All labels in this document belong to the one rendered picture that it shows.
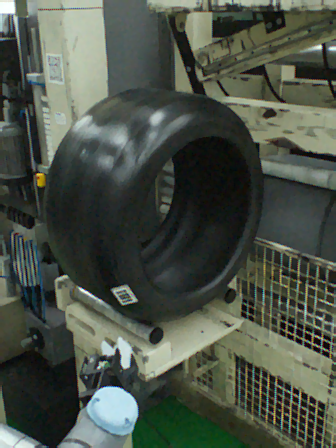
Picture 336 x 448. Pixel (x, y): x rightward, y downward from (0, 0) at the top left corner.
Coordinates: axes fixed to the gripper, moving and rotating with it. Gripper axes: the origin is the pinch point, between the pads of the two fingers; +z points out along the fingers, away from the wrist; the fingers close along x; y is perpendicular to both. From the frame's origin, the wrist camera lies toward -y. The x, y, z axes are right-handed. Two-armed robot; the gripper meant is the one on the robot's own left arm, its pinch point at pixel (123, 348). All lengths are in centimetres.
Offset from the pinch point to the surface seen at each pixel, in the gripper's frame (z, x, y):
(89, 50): 60, -2, 51
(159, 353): 17.1, 1.1, -17.5
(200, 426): 76, 27, -108
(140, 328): 19.1, 3.5, -10.1
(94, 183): 17.7, -3.6, 30.6
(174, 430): 73, 37, -104
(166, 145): 25.2, -19.7, 30.8
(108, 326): 26.5, 15.1, -12.2
